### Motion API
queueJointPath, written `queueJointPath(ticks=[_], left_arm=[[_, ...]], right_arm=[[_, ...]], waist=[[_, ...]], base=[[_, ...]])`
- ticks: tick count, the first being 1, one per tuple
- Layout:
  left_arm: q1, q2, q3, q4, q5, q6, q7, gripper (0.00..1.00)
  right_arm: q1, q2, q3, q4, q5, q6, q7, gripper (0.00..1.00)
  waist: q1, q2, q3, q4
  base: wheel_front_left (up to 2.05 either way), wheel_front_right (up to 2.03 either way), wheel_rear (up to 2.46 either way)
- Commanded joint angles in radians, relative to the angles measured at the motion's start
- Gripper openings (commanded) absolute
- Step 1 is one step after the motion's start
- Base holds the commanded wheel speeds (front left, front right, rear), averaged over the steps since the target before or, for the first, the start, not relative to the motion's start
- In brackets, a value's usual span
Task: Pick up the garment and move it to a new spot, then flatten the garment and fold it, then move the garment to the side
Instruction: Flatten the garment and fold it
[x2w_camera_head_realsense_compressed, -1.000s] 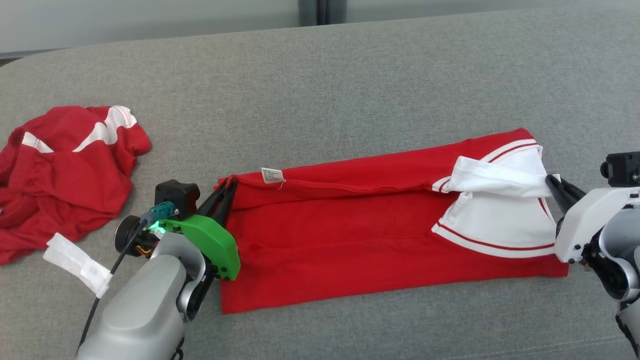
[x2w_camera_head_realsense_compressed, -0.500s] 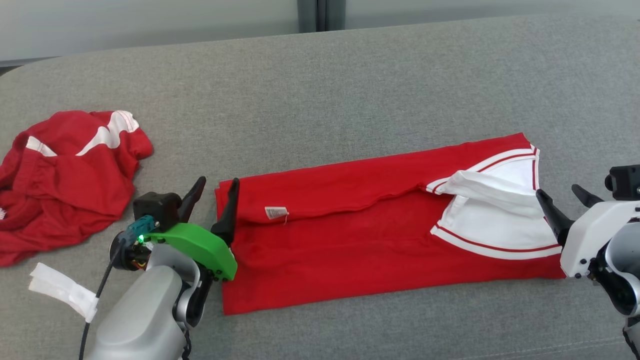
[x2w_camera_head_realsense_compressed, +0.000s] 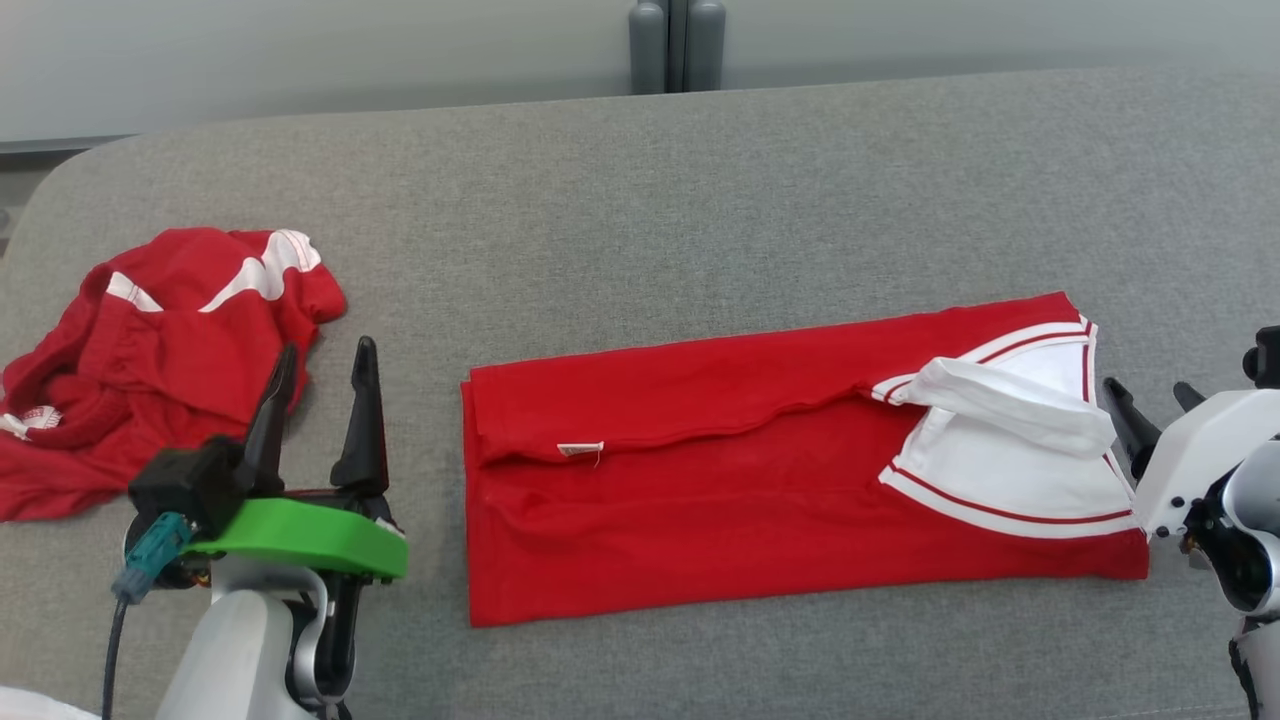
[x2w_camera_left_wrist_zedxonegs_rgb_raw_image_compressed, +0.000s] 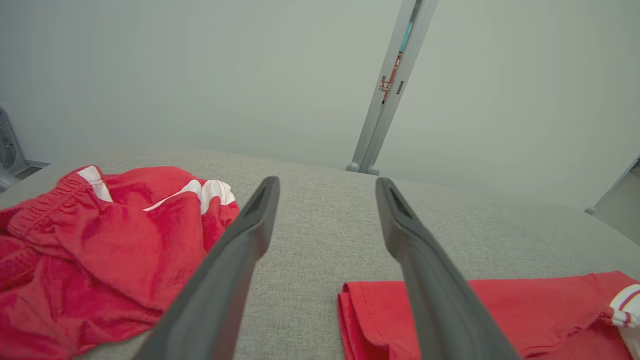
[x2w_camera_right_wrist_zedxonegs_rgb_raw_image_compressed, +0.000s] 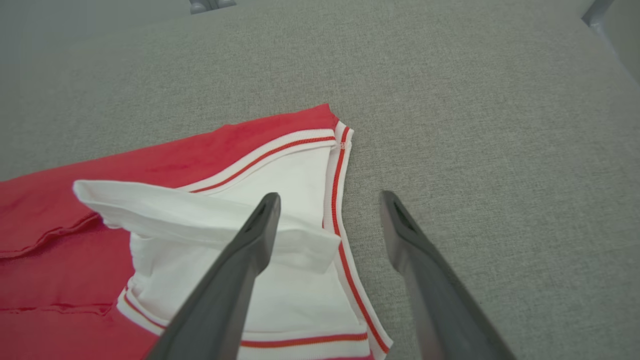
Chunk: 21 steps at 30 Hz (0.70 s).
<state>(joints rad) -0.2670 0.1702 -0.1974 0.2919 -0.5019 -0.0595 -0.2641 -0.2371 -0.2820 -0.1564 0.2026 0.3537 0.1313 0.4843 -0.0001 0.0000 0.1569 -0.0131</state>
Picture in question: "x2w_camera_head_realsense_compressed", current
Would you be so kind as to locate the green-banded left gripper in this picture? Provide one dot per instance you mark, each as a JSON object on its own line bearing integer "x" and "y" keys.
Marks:
{"x": 310, "y": 535}

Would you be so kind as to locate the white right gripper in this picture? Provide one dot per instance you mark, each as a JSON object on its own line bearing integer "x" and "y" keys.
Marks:
{"x": 1195, "y": 450}

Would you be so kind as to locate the red shorts white stripe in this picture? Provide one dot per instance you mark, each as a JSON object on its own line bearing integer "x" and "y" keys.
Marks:
{"x": 170, "y": 360}

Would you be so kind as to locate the red polo shirt white collar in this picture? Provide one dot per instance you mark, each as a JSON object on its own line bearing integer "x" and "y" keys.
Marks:
{"x": 700, "y": 520}

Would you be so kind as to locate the white robot body shell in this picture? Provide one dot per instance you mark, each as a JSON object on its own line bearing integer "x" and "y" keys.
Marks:
{"x": 40, "y": 706}

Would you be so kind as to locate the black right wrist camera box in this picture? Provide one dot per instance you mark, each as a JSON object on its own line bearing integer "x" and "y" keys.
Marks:
{"x": 1265, "y": 358}

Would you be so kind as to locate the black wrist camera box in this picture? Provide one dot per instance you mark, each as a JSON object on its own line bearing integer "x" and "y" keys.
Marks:
{"x": 1265, "y": 358}
{"x": 185, "y": 485}

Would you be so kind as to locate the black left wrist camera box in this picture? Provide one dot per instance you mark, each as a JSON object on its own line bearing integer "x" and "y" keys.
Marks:
{"x": 185, "y": 485}

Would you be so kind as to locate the teal left camera connector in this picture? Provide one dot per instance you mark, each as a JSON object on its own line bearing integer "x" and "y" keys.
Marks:
{"x": 150, "y": 555}

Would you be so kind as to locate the dark grey partition base rail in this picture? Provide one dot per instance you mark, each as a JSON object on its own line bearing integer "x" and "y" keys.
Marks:
{"x": 60, "y": 145}

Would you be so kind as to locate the grey rounded partition post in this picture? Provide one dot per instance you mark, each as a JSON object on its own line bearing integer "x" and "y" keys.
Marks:
{"x": 677, "y": 45}

